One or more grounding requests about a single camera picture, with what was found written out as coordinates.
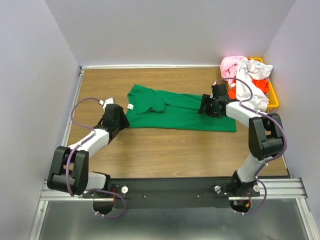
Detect orange t-shirt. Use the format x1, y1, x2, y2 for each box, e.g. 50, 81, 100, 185
228, 78, 269, 100

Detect yellow plastic bin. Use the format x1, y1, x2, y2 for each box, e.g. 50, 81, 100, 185
234, 58, 279, 112

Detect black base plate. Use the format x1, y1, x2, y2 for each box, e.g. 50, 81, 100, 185
83, 177, 260, 215

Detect pink t-shirt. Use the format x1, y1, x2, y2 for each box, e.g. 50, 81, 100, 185
220, 55, 244, 85

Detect white t-shirt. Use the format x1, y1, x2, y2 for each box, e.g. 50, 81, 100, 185
235, 57, 273, 112

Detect green t-shirt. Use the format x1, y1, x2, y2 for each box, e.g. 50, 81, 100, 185
126, 84, 237, 133

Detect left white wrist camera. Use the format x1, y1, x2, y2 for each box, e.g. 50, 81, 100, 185
99, 97, 115, 110

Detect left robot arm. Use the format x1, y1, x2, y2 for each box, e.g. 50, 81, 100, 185
47, 103, 130, 198

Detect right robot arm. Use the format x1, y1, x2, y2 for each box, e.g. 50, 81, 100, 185
198, 84, 287, 196

